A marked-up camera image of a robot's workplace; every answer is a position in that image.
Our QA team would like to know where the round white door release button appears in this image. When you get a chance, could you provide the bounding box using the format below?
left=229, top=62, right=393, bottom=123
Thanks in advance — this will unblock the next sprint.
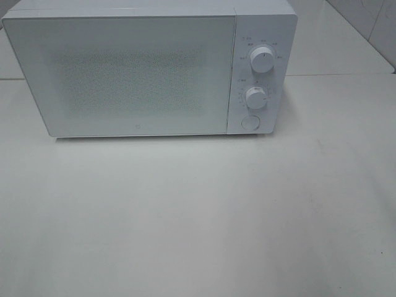
left=241, top=115, right=260, bottom=131

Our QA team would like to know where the white microwave knob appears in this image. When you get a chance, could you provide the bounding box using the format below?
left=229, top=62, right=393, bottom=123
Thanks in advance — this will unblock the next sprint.
left=249, top=44, right=275, bottom=74
left=245, top=87, right=268, bottom=110

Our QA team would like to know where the white microwave door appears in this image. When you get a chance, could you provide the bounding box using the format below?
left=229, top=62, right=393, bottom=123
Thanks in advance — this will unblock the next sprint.
left=4, top=16, right=235, bottom=137

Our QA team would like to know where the white microwave oven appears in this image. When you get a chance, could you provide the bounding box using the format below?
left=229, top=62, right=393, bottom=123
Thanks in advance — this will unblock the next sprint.
left=1, top=1, right=298, bottom=137

